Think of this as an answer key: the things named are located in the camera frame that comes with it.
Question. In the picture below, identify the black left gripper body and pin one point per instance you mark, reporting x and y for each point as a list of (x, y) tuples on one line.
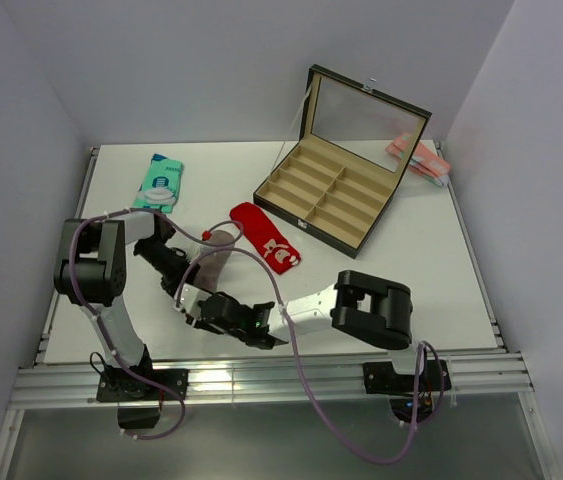
[(166, 262)]

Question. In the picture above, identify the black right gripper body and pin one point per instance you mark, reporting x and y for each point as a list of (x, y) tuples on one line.
[(200, 322)]

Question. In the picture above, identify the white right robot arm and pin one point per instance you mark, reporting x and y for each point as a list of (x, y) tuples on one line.
[(370, 309)]

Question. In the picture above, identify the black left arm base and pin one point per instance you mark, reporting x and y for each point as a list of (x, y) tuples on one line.
[(139, 404)]

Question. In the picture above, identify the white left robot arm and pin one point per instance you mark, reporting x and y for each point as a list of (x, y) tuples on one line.
[(91, 271)]

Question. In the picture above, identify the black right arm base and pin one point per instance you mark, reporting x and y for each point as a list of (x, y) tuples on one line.
[(380, 378)]

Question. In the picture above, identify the red sock with white print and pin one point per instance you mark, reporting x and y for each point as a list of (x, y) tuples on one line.
[(277, 252)]

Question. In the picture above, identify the black compartment display box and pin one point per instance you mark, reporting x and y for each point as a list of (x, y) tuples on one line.
[(345, 156)]

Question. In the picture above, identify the pink patterned sock pair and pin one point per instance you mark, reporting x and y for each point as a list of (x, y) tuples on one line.
[(423, 162)]

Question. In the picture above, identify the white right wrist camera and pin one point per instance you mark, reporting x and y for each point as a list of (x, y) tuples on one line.
[(189, 301)]

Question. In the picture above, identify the aluminium front rail frame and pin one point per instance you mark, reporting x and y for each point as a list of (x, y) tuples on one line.
[(237, 379)]

